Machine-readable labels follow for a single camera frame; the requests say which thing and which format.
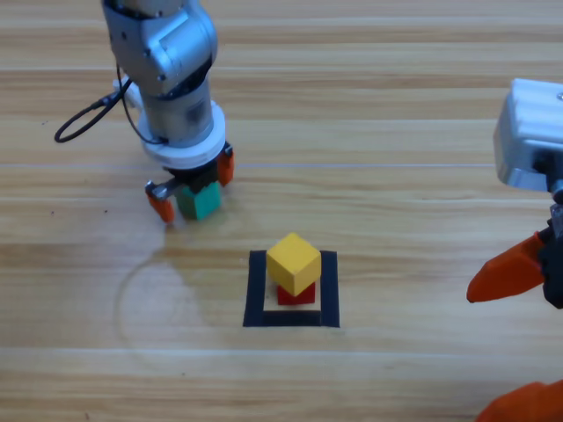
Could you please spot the black tape square outline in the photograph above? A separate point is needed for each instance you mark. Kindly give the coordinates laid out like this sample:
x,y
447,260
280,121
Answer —
x,y
255,307

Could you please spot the green cube block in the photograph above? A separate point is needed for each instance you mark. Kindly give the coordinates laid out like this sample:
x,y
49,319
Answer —
x,y
204,204

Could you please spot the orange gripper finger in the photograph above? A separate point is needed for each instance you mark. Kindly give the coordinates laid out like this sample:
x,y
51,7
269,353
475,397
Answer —
x,y
528,404

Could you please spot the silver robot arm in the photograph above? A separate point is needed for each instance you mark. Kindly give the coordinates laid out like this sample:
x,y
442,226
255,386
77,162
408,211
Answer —
x,y
163,48

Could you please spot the red cube block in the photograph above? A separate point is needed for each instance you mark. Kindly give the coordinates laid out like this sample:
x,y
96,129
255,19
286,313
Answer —
x,y
303,298

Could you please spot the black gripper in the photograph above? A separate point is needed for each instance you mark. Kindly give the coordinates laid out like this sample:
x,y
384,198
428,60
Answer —
x,y
555,264
198,178

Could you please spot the yellow cube block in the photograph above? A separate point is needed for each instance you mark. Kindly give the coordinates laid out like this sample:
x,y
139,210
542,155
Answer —
x,y
292,264

